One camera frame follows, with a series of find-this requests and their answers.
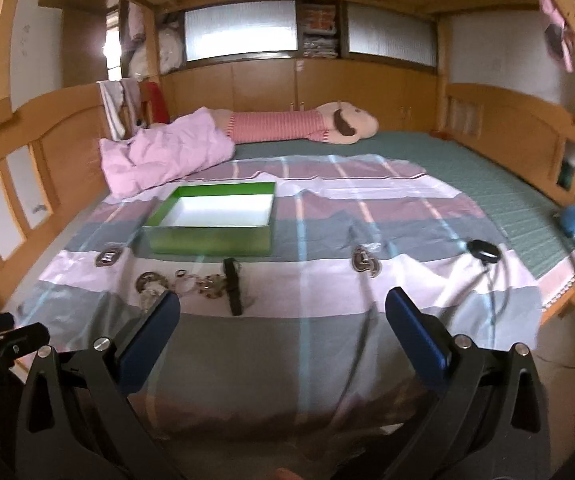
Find grey towel on headboard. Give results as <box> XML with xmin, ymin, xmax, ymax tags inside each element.
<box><xmin>97</xmin><ymin>78</ymin><xmax>141</xmax><ymax>141</ymax></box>

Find folded linens on shelf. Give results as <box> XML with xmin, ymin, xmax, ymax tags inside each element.
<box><xmin>297</xmin><ymin>0</ymin><xmax>339</xmax><ymax>58</ymax></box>

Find striped plush doll pillow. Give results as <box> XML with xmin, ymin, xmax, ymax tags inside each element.
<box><xmin>210</xmin><ymin>101</ymin><xmax>380</xmax><ymax>145</ymax></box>

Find black watch with strap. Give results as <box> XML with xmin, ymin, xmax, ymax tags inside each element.
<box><xmin>222</xmin><ymin>258</ymin><xmax>243</xmax><ymax>316</ymax></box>

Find green bed mattress cover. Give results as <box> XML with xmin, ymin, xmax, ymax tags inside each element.
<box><xmin>234</xmin><ymin>131</ymin><xmax>573</xmax><ymax>278</ymax></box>

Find wooden bed footboard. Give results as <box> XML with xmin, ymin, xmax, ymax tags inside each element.
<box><xmin>437</xmin><ymin>76</ymin><xmax>575</xmax><ymax>321</ymax></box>

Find pink crumpled quilt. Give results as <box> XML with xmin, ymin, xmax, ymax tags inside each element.
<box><xmin>99</xmin><ymin>107</ymin><xmax>236</xmax><ymax>200</ymax></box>

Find green cardboard box tray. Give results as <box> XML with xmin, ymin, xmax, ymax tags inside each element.
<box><xmin>143</xmin><ymin>182</ymin><xmax>276</xmax><ymax>257</ymax></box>

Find wooden wall cabinets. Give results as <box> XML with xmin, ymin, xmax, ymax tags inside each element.
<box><xmin>161</xmin><ymin>58</ymin><xmax>438</xmax><ymax>132</ymax></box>

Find red cloth on chair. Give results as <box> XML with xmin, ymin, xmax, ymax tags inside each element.
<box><xmin>140</xmin><ymin>81</ymin><xmax>170</xmax><ymax>125</ymax></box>

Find wooden bed headboard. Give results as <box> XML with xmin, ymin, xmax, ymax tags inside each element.
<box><xmin>0</xmin><ymin>84</ymin><xmax>106</xmax><ymax>310</ymax></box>

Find pink cloth hanging right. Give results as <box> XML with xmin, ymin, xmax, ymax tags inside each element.
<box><xmin>538</xmin><ymin>0</ymin><xmax>574</xmax><ymax>74</ymax></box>

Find pink bead bracelet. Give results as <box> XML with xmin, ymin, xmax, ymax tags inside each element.
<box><xmin>171</xmin><ymin>268</ymin><xmax>229</xmax><ymax>302</ymax></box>

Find striped pastel bed sheet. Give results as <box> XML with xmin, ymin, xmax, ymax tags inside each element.
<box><xmin>15</xmin><ymin>155</ymin><xmax>542</xmax><ymax>437</ymax></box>

